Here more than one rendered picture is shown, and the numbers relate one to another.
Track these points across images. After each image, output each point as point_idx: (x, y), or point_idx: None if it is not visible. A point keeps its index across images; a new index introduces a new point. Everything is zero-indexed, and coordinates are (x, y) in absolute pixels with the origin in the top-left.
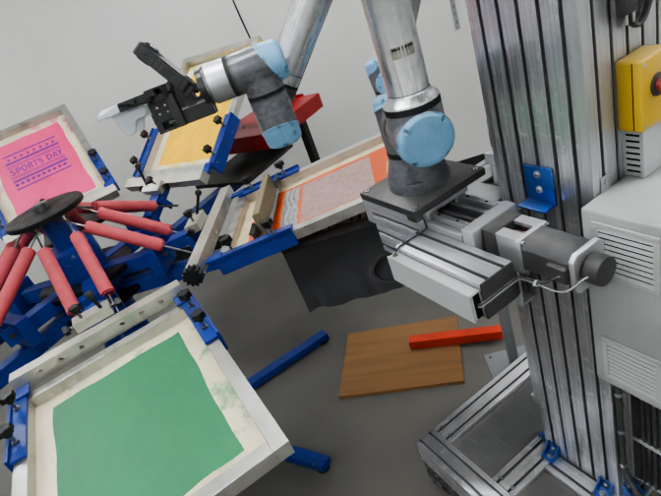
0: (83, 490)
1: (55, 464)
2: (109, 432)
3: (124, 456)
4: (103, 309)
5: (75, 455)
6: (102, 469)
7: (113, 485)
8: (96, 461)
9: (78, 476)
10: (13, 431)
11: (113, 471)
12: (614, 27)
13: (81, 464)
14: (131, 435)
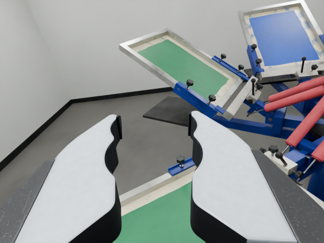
0: (145, 216)
1: (170, 191)
2: (182, 216)
3: (160, 235)
4: (283, 167)
5: (172, 200)
6: (155, 223)
7: (141, 236)
8: (163, 216)
9: (156, 209)
10: (180, 163)
11: (151, 231)
12: None
13: (165, 207)
14: (175, 234)
